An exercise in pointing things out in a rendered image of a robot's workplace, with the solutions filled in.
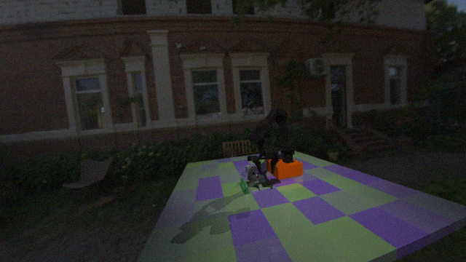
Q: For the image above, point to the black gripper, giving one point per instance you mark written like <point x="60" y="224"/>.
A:
<point x="256" y="159"/>

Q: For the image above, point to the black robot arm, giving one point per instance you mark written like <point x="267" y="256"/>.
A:
<point x="260" y="135"/>

